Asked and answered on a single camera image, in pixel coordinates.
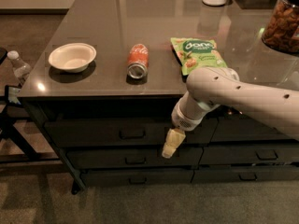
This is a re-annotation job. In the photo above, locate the dark drawer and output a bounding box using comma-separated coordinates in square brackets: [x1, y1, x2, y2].
[80, 168, 193, 187]
[66, 147, 203, 169]
[200, 144, 299, 165]
[44, 107, 219, 148]
[192, 166, 299, 184]
[212, 112, 290, 142]

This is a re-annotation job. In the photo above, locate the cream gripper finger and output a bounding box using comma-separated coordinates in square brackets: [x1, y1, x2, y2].
[162, 128, 186, 159]

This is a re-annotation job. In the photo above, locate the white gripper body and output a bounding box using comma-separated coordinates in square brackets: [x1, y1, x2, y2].
[171, 103, 202, 132]

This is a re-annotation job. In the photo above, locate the red soda can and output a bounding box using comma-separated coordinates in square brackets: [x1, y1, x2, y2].
[127, 44, 149, 79]

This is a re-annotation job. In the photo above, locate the black side stand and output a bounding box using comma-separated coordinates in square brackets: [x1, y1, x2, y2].
[0, 48, 59, 164]

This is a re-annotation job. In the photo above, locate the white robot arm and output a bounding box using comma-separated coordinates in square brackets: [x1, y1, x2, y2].
[162, 67, 299, 159]

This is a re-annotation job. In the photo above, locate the clear plastic water bottle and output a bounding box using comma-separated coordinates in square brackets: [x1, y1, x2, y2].
[7, 50, 32, 85]

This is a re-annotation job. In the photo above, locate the green snack bag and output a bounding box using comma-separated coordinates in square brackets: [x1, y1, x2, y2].
[170, 37, 227, 76]

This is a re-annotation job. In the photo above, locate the white paper bowl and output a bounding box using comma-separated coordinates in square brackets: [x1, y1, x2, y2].
[48, 43, 96, 73]

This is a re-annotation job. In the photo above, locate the dark cabinet frame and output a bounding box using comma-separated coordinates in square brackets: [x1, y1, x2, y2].
[24, 95, 299, 191]

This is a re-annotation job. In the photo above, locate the glass jar of nuts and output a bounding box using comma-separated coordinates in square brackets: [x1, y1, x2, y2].
[262, 0, 299, 53]

